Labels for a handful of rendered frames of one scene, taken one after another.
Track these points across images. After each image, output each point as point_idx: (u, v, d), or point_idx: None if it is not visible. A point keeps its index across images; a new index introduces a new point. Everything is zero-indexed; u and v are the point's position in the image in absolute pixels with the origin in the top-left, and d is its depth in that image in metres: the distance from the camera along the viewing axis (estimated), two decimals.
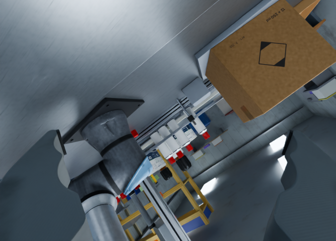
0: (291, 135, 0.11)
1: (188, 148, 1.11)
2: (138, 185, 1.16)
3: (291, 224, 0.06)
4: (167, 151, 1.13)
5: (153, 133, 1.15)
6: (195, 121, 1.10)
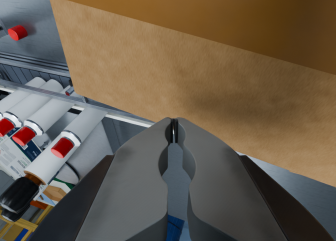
0: (177, 123, 0.12)
1: (19, 130, 0.47)
2: None
3: (207, 211, 0.07)
4: (5, 105, 0.53)
5: (41, 77, 0.62)
6: (85, 112, 0.50)
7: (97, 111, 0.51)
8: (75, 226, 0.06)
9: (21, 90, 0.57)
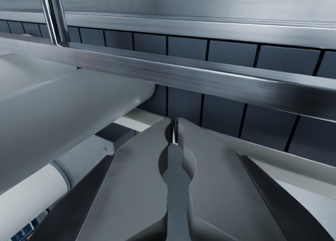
0: (177, 123, 0.12)
1: None
2: None
3: (207, 211, 0.07)
4: None
5: None
6: (51, 80, 0.13)
7: (96, 89, 0.14)
8: (75, 226, 0.06)
9: None
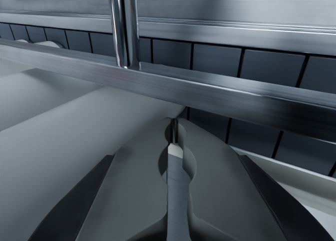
0: (177, 123, 0.12)
1: None
2: None
3: (207, 211, 0.07)
4: None
5: (28, 41, 0.26)
6: (78, 104, 0.11)
7: (131, 113, 0.12)
8: (75, 226, 0.06)
9: None
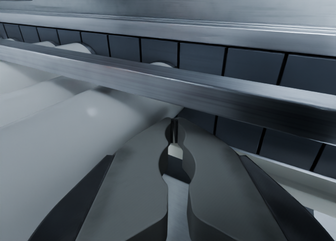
0: (177, 123, 0.12)
1: None
2: None
3: (207, 211, 0.07)
4: None
5: (49, 41, 0.23)
6: (79, 102, 0.10)
7: (132, 114, 0.12)
8: (75, 226, 0.06)
9: None
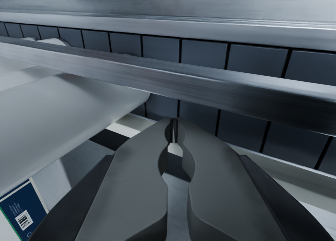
0: (177, 123, 0.12)
1: None
2: None
3: (207, 211, 0.07)
4: None
5: (31, 37, 0.25)
6: (36, 85, 0.12)
7: (87, 97, 0.13)
8: (75, 226, 0.06)
9: None
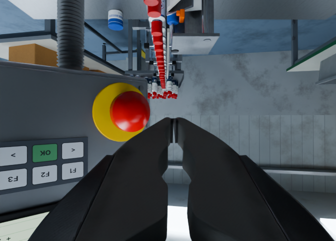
0: (177, 123, 0.12)
1: None
2: None
3: (207, 211, 0.07)
4: None
5: None
6: None
7: None
8: (75, 226, 0.06)
9: None
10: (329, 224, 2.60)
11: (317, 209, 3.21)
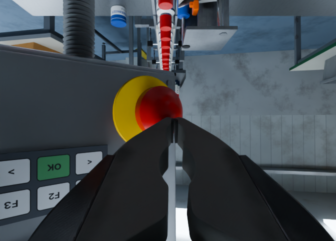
0: (177, 123, 0.12)
1: None
2: None
3: (207, 211, 0.07)
4: None
5: None
6: None
7: None
8: (75, 226, 0.06)
9: None
10: (332, 225, 2.57)
11: (319, 210, 3.18)
